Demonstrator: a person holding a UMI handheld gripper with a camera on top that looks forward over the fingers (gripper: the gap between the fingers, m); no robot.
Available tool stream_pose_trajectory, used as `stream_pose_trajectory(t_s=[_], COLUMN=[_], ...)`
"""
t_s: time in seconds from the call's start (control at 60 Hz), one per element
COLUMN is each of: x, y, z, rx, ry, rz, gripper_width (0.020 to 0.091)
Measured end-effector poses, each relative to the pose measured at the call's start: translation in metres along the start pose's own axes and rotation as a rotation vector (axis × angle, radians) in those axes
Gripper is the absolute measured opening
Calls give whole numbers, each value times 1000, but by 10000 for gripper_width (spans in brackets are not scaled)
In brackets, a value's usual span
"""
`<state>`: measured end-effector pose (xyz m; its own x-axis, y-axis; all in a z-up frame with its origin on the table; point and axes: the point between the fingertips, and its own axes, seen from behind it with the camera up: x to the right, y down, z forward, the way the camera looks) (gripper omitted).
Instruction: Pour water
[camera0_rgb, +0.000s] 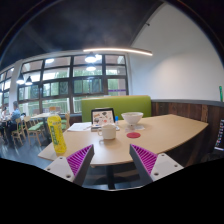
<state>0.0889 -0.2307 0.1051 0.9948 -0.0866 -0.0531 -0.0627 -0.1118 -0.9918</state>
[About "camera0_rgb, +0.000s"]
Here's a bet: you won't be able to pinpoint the white paper sheet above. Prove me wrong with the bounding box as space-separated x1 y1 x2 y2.
67 121 93 133

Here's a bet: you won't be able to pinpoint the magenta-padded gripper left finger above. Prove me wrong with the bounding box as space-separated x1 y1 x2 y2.
44 143 95 187

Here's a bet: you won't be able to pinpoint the black-framed window wall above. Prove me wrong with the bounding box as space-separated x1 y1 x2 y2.
0 53 130 118

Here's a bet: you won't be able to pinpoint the wooden chairs with green seats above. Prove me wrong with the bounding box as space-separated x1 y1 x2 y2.
11 111 72 148

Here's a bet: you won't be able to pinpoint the white ribbed mug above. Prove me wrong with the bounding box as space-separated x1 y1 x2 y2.
97 123 117 140

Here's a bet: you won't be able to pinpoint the white bowl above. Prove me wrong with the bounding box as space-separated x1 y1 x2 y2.
120 111 145 127

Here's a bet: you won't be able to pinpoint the yellow drink bottle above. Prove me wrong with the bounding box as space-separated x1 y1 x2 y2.
46 112 68 155

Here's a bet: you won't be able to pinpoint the black-framed tablet with pictures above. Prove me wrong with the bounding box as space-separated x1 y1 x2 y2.
90 107 117 129

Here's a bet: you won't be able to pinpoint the flat round red coaster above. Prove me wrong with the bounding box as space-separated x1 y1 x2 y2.
126 131 142 139

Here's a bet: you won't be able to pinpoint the green upholstered bench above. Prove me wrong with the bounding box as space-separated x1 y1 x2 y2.
81 95 152 123

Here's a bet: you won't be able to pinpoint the light wooden dining table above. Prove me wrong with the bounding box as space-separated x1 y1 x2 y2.
30 112 56 141

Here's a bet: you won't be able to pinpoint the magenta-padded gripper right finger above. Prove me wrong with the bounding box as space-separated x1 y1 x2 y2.
129 143 185 186

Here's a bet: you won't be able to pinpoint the person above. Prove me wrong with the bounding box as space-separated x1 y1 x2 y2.
8 100 22 144
0 105 8 129

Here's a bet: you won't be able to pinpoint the curved linear ceiling light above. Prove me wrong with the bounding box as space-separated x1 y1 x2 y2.
82 47 154 57

